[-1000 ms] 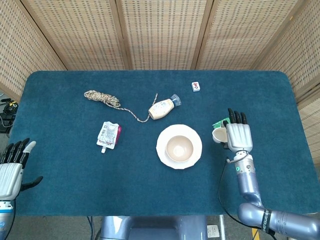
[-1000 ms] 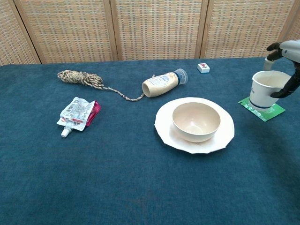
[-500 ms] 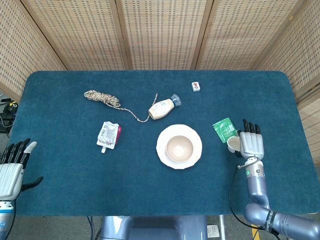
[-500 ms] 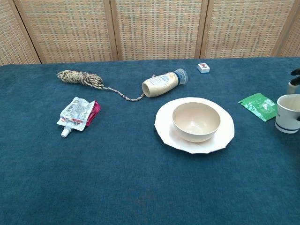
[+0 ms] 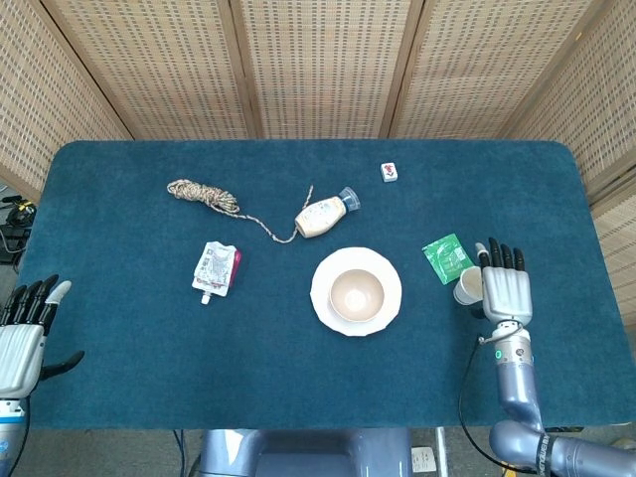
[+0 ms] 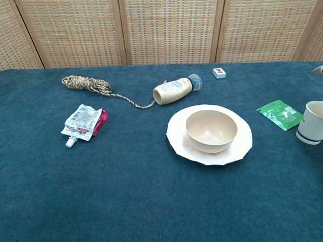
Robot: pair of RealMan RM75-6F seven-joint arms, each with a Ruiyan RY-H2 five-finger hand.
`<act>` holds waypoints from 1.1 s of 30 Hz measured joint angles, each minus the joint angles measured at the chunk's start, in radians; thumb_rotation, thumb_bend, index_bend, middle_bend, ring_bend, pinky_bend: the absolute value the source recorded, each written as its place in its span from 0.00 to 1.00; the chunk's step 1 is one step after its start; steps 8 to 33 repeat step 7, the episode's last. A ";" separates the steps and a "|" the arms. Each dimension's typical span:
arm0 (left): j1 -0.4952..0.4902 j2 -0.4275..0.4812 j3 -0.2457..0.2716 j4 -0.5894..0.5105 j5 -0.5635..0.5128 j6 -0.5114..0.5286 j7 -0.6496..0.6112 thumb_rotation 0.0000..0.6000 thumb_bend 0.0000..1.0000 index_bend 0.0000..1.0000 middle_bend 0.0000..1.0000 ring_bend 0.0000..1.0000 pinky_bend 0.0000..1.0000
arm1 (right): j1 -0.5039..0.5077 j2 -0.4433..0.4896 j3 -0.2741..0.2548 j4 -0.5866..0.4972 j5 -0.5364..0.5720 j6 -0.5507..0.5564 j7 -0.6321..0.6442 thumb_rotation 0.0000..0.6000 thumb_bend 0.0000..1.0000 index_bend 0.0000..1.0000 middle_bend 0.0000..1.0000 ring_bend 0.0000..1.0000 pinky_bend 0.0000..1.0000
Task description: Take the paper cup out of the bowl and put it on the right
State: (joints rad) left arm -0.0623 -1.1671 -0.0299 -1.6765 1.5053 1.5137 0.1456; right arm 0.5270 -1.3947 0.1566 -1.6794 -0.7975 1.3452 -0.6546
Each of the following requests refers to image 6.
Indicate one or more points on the white mahjong tile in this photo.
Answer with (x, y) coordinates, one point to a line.
(219, 72)

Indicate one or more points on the cream mayonnaise squeeze bottle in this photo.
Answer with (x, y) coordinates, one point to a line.
(171, 90)

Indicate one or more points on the woven rattan screen panel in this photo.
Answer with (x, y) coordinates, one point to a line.
(12, 43)
(73, 32)
(169, 32)
(262, 30)
(314, 48)

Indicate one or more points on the white scalloped plate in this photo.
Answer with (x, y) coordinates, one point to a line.
(242, 146)

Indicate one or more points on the beige bowl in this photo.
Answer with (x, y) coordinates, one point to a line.
(209, 128)

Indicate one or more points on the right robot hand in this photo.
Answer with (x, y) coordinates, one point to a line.
(319, 70)

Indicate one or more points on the white red spout pouch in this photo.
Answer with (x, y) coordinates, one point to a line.
(82, 121)

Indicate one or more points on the green foil sachet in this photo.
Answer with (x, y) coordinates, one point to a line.
(277, 113)

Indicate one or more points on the small white paper cup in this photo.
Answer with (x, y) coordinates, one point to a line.
(311, 123)

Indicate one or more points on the teal tablecloth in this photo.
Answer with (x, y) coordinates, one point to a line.
(126, 189)

